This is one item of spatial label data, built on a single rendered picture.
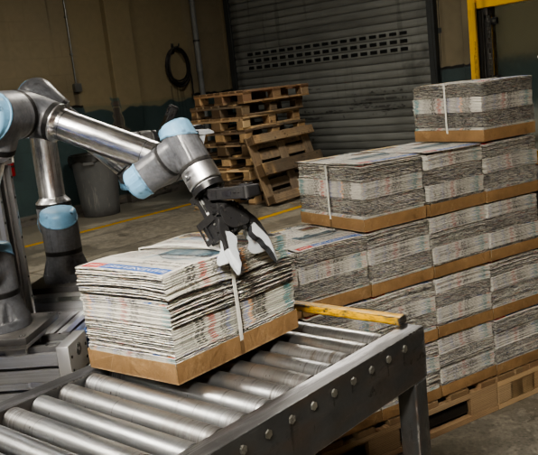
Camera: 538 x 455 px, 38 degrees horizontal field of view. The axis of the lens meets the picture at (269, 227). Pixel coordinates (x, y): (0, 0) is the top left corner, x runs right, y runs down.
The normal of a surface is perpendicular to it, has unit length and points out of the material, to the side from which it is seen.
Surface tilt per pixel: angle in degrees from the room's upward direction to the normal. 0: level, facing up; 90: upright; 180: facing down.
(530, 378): 90
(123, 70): 90
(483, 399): 90
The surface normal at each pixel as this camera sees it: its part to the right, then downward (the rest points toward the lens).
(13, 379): -0.10, 0.19
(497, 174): 0.52, 0.11
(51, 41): 0.76, 0.04
